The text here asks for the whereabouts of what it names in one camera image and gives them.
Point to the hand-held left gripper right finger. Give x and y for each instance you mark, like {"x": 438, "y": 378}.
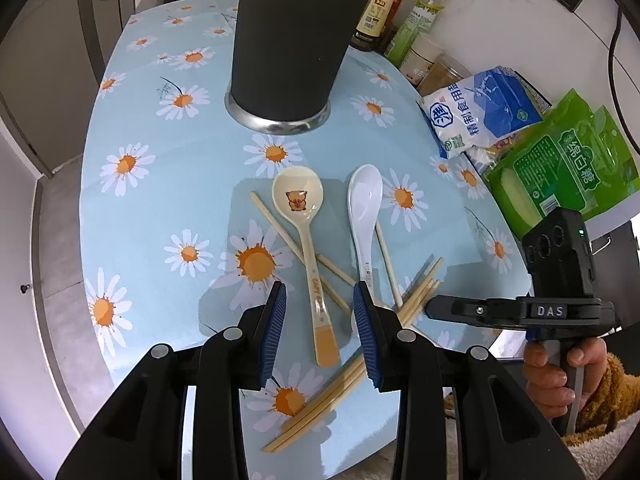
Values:
{"x": 367, "y": 340}

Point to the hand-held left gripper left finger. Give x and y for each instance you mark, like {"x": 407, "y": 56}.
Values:
{"x": 272, "y": 330}

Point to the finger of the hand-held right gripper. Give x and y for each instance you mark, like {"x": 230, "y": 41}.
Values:
{"x": 470, "y": 311}

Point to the bunch of bamboo chopsticks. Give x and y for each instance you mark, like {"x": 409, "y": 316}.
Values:
{"x": 312, "y": 412}

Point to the cream spoon with bear print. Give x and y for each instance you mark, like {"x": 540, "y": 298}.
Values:
{"x": 297, "y": 200}

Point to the dark utensil holder cup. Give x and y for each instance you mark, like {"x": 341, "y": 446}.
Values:
{"x": 285, "y": 50}

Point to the person's right hand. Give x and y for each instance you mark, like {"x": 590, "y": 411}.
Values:
{"x": 542, "y": 375}

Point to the green sugar bag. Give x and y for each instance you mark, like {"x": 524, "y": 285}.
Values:
{"x": 555, "y": 170}

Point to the blue daisy tablecloth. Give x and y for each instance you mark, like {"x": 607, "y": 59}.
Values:
{"x": 150, "y": 240}

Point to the blue and white salt bag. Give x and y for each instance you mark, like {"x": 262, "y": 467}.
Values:
{"x": 480, "y": 110}

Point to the white fleece clothing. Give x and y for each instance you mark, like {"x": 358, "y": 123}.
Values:
{"x": 600, "y": 460}

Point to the green label bottle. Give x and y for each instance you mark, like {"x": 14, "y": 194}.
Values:
{"x": 417, "y": 22}

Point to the soy sauce bottle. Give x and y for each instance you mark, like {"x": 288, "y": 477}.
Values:
{"x": 375, "y": 15}

